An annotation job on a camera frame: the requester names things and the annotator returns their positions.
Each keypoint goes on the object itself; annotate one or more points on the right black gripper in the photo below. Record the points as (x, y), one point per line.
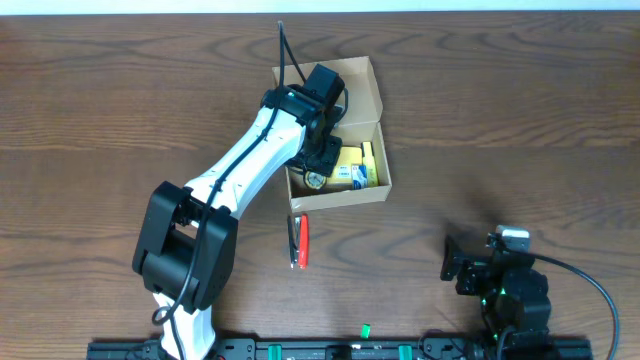
(474, 267)

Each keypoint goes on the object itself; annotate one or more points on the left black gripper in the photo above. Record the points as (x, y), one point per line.
(328, 159)

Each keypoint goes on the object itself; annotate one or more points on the yellow sticky note pad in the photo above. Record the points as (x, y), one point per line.
(341, 177)

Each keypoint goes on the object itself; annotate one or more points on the black yellow correction tape dispenser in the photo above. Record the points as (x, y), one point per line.
(311, 180)

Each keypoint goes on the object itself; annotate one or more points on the blue white staples box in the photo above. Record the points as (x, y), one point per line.
(359, 177)

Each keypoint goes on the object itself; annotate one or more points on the yellow highlighter marker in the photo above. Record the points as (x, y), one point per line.
(369, 162)

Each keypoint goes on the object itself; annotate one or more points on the cardboard box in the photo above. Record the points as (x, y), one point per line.
(362, 123)

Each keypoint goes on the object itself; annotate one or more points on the red black stapler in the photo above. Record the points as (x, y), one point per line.
(298, 240)

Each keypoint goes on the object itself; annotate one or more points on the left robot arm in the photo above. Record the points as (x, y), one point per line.
(186, 247)

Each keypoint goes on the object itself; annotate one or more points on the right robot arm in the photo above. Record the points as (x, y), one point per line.
(513, 296)

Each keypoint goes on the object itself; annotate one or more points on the green tape piece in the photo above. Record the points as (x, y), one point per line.
(365, 331)

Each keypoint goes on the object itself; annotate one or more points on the black mounting rail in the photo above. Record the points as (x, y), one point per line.
(440, 347)

